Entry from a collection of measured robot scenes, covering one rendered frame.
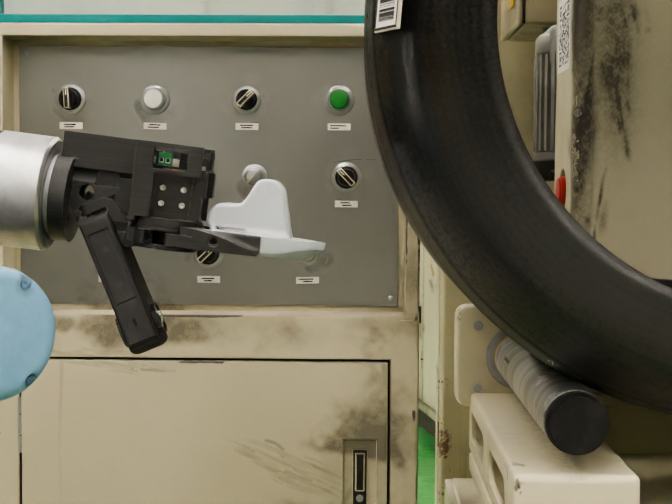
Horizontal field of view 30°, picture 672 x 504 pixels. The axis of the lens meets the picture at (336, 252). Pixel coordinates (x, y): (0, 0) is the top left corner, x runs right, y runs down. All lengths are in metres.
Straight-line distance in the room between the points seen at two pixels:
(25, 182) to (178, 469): 0.74
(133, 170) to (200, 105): 0.70
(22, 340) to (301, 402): 0.79
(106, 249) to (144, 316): 0.06
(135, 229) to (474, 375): 0.41
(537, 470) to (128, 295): 0.33
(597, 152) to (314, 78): 0.51
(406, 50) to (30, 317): 0.32
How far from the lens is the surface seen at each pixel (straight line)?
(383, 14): 0.89
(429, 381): 5.36
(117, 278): 0.98
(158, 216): 0.97
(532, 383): 0.98
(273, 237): 0.96
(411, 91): 0.88
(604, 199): 1.26
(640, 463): 1.23
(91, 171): 0.99
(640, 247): 1.26
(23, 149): 0.98
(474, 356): 1.22
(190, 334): 1.62
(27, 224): 0.98
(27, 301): 0.87
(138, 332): 0.98
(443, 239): 0.90
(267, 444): 1.62
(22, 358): 0.87
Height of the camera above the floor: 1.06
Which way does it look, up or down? 3 degrees down
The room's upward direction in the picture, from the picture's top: straight up
